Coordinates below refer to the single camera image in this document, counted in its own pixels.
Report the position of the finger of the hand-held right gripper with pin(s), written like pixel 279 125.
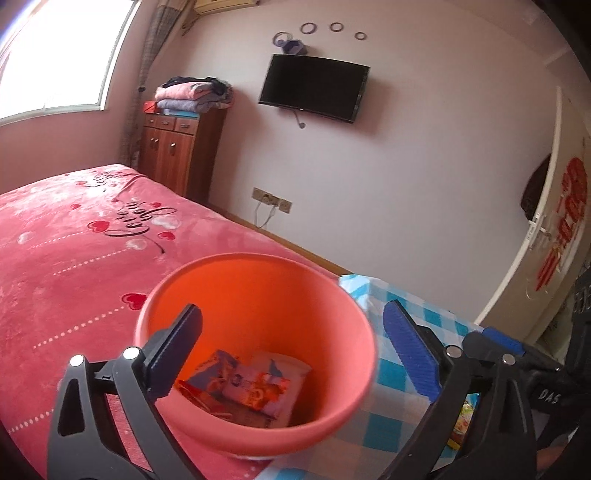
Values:
pixel 501 339

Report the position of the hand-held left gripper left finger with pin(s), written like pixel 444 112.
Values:
pixel 173 355

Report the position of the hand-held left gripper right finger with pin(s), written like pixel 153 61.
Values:
pixel 411 355

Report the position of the snack packets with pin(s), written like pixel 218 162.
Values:
pixel 221 374

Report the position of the orange snack packet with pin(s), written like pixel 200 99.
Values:
pixel 268 392

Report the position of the orange plastic bucket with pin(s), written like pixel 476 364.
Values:
pixel 258 295

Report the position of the white feather print packet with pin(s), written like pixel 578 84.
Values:
pixel 288 369

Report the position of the cream door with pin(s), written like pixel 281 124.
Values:
pixel 517 286

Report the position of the blue white checked tablecloth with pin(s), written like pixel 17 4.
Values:
pixel 392 429

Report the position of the colourful snack packet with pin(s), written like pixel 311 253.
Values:
pixel 461 417

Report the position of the pink printed blanket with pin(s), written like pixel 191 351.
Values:
pixel 69 258

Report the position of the dark hanging bag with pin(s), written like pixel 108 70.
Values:
pixel 535 184

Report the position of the red door decoration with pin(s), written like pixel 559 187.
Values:
pixel 570 194

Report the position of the brown wooden cabinet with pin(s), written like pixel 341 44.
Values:
pixel 171 152

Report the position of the small red box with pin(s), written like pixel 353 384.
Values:
pixel 149 107

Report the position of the pile of folded clothes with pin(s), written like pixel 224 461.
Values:
pixel 184 94

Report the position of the checked curtain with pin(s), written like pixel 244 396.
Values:
pixel 147 69

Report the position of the bright window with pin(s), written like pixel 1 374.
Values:
pixel 55 46

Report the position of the beige air conditioner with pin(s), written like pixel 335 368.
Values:
pixel 221 4

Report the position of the wall socket with plug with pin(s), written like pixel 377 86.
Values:
pixel 264 196

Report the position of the empty wall socket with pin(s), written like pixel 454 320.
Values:
pixel 285 204

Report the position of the black wall television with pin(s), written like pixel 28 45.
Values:
pixel 314 90

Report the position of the purple wall decoration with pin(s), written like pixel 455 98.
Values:
pixel 293 46

